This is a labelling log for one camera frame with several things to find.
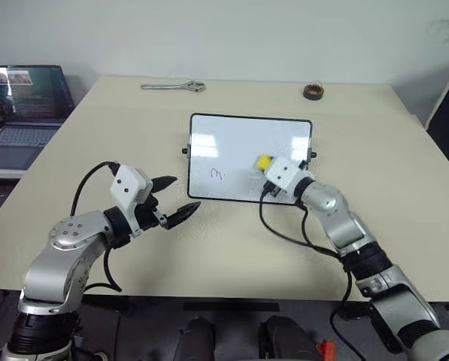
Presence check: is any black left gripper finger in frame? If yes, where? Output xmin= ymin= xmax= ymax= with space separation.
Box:
xmin=162 ymin=201 xmax=202 ymax=229
xmin=150 ymin=175 xmax=179 ymax=196

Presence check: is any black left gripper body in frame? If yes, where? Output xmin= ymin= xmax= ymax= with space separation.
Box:
xmin=133 ymin=193 xmax=169 ymax=232

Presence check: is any yellow whiteboard eraser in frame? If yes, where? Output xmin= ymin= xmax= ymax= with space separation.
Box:
xmin=255 ymin=153 xmax=274 ymax=172

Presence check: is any black framed whiteboard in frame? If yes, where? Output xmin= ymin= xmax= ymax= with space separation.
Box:
xmin=181 ymin=112 xmax=318 ymax=205

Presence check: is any round black brown coil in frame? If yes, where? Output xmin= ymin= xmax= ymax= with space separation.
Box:
xmin=303 ymin=83 xmax=325 ymax=101

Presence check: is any silver adjustable wrench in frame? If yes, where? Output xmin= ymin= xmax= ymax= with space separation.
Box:
xmin=140 ymin=80 xmax=207 ymax=94

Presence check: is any dark rounded shape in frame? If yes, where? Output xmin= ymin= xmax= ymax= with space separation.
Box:
xmin=257 ymin=314 xmax=321 ymax=361
xmin=173 ymin=317 xmax=214 ymax=361

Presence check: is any open grey laptop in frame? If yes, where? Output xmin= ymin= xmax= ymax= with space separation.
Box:
xmin=0 ymin=65 xmax=77 ymax=170

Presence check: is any small red object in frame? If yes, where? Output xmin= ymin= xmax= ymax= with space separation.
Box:
xmin=319 ymin=339 xmax=336 ymax=361

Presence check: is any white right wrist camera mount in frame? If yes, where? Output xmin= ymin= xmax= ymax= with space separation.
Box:
xmin=265 ymin=157 xmax=315 ymax=196

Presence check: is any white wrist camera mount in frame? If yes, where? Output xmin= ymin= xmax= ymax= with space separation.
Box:
xmin=110 ymin=164 xmax=153 ymax=238
xmin=265 ymin=157 xmax=315 ymax=196

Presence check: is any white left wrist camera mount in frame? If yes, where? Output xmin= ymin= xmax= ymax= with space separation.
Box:
xmin=110 ymin=164 xmax=153 ymax=238

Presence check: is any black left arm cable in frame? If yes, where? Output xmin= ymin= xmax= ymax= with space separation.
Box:
xmin=70 ymin=161 xmax=123 ymax=293

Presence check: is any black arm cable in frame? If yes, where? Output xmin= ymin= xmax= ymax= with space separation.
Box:
xmin=257 ymin=182 xmax=364 ymax=358
xmin=70 ymin=161 xmax=123 ymax=293

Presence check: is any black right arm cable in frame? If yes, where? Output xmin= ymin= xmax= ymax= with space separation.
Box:
xmin=257 ymin=182 xmax=364 ymax=358

